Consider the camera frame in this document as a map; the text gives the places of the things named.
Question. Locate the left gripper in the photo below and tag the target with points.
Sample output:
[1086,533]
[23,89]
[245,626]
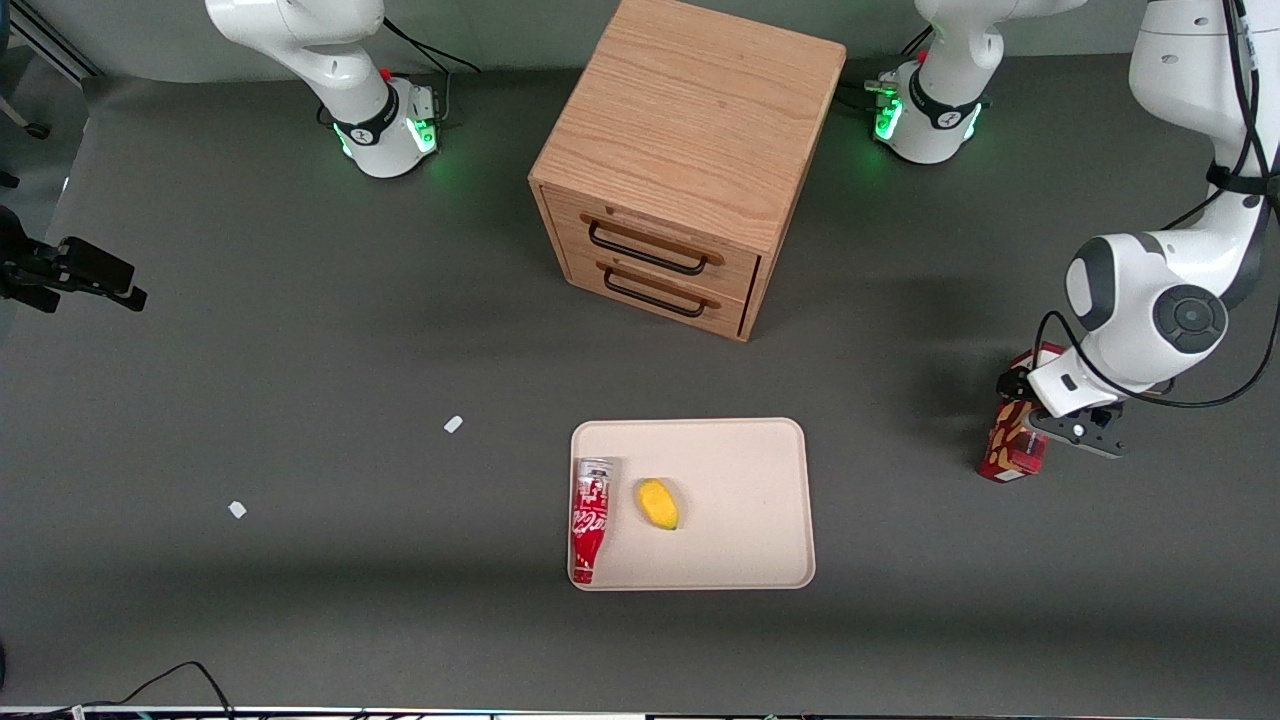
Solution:
[1012,384]

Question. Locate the red cookie box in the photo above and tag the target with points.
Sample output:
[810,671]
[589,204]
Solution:
[1010,450]

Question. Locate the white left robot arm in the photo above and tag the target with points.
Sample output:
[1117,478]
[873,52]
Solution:
[1180,250]

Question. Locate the beige plastic tray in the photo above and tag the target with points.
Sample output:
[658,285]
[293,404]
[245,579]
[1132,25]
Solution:
[740,500]

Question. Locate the wooden drawer front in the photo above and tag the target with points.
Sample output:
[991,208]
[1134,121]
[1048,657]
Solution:
[735,268]
[722,315]

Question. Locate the yellow mango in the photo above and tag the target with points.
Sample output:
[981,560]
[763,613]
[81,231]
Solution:
[657,503]

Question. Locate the wooden drawer cabinet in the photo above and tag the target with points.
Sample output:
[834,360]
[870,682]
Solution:
[690,110]

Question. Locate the red crushed cola can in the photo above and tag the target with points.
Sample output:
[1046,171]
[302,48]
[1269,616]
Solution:
[590,520]

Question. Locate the black chair caster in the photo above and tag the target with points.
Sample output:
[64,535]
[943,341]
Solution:
[36,129]

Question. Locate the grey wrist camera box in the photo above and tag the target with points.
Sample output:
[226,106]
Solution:
[1085,432]

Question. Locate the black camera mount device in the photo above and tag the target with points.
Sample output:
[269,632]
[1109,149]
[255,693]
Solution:
[90,268]

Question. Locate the aluminium frame rail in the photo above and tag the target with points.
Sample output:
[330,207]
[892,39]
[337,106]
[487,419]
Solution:
[55,40]

